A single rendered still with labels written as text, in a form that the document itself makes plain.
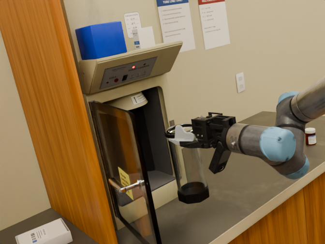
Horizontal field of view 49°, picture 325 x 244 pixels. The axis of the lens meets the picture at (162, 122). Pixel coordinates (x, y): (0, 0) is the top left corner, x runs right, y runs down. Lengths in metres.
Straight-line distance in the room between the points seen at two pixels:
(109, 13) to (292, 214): 0.99
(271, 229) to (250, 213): 0.19
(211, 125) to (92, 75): 0.36
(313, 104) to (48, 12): 0.69
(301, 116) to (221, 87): 1.21
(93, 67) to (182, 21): 0.98
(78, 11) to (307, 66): 2.06
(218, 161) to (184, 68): 1.00
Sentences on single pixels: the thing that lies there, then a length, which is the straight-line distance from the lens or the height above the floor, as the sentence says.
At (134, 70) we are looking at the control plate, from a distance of 1.10.
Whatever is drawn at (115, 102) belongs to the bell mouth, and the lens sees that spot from 1.20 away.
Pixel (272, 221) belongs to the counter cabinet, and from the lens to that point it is 1.38.
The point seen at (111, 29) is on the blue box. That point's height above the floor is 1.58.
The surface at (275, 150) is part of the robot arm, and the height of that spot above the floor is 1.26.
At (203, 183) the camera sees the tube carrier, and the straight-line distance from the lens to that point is 1.10.
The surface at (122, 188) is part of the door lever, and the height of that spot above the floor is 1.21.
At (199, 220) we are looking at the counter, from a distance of 1.21.
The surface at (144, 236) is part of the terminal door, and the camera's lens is 1.01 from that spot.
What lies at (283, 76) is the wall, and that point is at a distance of 2.59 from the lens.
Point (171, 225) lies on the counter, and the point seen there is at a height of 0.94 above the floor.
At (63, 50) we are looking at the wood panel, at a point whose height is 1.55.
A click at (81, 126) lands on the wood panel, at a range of 1.00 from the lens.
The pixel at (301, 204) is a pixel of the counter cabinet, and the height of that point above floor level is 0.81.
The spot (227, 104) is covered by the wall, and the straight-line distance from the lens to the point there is 2.14.
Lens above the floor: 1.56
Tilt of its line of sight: 15 degrees down
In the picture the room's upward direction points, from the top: 10 degrees counter-clockwise
